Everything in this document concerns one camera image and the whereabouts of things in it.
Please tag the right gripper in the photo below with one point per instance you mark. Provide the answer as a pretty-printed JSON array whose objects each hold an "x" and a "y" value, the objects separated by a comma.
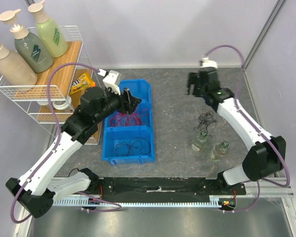
[{"x": 200, "y": 80}]

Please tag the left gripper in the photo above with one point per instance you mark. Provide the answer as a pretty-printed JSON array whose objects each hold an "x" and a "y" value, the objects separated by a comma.
[{"x": 133, "y": 101}]

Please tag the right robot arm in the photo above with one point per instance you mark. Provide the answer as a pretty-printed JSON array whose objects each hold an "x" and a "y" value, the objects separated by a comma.
[{"x": 266, "y": 153}]

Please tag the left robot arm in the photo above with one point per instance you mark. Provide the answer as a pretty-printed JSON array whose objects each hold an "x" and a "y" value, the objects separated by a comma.
[{"x": 35, "y": 190}]

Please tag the blue three-compartment bin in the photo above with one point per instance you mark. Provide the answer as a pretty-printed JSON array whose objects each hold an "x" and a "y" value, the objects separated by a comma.
[{"x": 129, "y": 139}]

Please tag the yellow candy bag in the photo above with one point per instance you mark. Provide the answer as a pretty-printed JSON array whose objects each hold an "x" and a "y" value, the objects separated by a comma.
[{"x": 81, "y": 83}]

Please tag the left glass bottle green cap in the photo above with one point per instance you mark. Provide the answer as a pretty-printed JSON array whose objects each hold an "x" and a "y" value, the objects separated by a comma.
[{"x": 200, "y": 141}]

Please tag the glass bottle green cap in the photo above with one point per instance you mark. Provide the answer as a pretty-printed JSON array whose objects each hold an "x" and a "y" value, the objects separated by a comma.
[
  {"x": 200, "y": 141},
  {"x": 219, "y": 150}
]

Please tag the white jar on shelf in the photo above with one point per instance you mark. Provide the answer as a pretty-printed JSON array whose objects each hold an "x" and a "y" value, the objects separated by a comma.
[{"x": 64, "y": 106}]

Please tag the right glass bottle green cap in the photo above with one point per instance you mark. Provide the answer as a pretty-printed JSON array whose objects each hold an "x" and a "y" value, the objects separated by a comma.
[{"x": 219, "y": 150}]

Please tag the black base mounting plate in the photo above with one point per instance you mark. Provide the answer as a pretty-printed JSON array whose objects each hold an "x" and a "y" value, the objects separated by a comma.
[{"x": 161, "y": 189}]

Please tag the light green pump bottle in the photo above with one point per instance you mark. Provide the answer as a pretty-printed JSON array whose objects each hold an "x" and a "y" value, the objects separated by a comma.
[{"x": 48, "y": 30}]

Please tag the dark green pump bottle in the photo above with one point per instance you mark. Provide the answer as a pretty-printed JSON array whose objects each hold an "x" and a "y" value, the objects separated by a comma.
[{"x": 27, "y": 44}]

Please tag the beige pump bottle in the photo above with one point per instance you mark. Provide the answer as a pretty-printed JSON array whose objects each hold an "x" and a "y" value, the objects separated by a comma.
[{"x": 15, "y": 69}]

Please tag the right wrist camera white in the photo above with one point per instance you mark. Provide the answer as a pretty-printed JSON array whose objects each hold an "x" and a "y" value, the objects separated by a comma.
[{"x": 207, "y": 65}]

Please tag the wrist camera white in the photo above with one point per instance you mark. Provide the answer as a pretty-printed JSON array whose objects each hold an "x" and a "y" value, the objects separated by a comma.
[
  {"x": 207, "y": 65},
  {"x": 112, "y": 80}
]

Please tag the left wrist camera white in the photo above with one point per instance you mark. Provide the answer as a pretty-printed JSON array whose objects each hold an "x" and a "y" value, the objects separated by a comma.
[{"x": 112, "y": 80}]

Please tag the white wire shelf rack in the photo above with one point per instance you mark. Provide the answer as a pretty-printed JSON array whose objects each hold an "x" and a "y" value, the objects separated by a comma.
[{"x": 53, "y": 84}]

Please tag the aluminium corner post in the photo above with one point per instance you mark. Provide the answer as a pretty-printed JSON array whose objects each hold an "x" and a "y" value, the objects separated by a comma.
[{"x": 263, "y": 33}]

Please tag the white slotted cable duct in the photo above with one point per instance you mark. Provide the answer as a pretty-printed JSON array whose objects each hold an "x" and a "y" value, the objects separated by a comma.
[{"x": 84, "y": 201}]

